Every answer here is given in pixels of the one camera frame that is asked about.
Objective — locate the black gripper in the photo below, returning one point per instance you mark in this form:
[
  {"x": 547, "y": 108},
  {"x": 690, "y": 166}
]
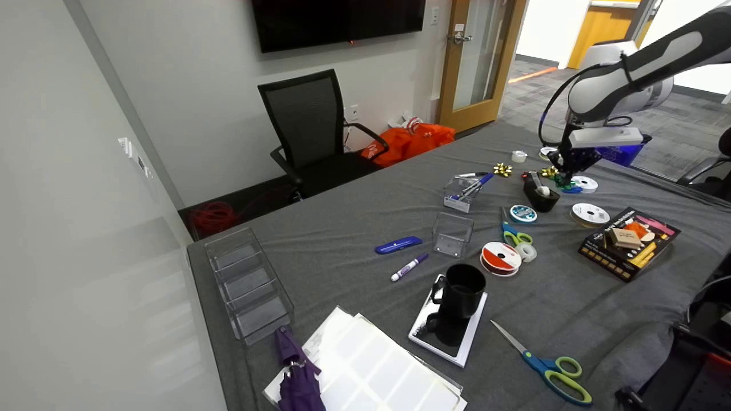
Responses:
[{"x": 577, "y": 161}]

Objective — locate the green gift bow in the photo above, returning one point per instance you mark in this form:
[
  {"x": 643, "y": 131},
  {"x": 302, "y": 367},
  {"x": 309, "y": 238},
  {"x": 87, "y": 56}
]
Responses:
[{"x": 566, "y": 183}]

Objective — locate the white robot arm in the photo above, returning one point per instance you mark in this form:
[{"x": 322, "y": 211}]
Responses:
[{"x": 609, "y": 82}]

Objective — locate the white spool blue ribbon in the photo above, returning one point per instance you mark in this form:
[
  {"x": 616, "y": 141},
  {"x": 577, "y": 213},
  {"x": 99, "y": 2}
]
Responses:
[{"x": 587, "y": 183}]

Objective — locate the black tape dispenser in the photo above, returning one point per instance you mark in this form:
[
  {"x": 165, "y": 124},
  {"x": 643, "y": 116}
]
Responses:
[{"x": 542, "y": 197}]

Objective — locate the gold gift bow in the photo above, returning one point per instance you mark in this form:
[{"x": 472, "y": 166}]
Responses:
[{"x": 502, "y": 169}]

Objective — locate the white tape roll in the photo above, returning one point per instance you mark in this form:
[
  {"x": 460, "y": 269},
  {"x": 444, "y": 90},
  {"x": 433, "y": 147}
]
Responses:
[{"x": 526, "y": 251}]

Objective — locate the clear container blue contents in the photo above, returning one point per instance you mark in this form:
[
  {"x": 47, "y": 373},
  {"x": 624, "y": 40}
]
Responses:
[{"x": 467, "y": 191}]

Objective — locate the red ribbon spool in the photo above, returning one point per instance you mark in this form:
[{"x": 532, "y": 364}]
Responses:
[{"x": 502, "y": 258}]

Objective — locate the clear square container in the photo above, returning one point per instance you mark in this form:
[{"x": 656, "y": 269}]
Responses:
[{"x": 453, "y": 233}]

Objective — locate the teal line spool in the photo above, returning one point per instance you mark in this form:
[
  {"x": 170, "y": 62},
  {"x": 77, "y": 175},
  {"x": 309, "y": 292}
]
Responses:
[{"x": 525, "y": 213}]

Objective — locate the small blue green scissors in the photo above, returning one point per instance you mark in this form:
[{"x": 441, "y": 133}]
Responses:
[{"x": 518, "y": 236}]

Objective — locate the black box colourful print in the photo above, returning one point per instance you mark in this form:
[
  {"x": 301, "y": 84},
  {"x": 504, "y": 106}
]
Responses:
[{"x": 629, "y": 242}]

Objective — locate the wooden glass door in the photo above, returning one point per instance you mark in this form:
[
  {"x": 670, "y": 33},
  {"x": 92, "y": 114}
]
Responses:
[{"x": 488, "y": 52}]

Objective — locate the black mug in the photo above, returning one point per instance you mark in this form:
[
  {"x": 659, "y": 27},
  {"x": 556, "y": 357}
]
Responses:
[{"x": 462, "y": 292}]

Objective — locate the orange bag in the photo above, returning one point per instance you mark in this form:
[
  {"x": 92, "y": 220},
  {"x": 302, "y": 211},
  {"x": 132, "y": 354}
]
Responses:
[{"x": 412, "y": 140}]

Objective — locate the purple marker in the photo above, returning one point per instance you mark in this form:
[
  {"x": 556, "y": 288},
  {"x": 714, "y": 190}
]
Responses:
[{"x": 411, "y": 268}]

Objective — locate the large blue green scissors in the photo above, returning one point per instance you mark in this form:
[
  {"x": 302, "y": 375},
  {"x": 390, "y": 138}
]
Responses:
[{"x": 556, "y": 373}]

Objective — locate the white tablet device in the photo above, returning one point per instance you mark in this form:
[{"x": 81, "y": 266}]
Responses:
[{"x": 446, "y": 338}]

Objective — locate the black office chair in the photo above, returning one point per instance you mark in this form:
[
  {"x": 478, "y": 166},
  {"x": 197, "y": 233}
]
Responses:
[{"x": 311, "y": 122}]

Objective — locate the purple cloth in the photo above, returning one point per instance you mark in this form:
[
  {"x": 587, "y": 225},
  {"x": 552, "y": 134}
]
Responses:
[{"x": 298, "y": 373}]

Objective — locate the clear organiser tray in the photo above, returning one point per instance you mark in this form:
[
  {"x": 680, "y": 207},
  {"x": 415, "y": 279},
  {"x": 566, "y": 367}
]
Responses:
[{"x": 247, "y": 286}]

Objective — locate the black wall television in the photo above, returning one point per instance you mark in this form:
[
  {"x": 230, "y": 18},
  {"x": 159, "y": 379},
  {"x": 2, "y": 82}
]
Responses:
[{"x": 334, "y": 24}]

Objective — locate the white wall thermostat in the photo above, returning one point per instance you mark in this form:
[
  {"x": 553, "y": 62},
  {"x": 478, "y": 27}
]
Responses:
[{"x": 126, "y": 147}]

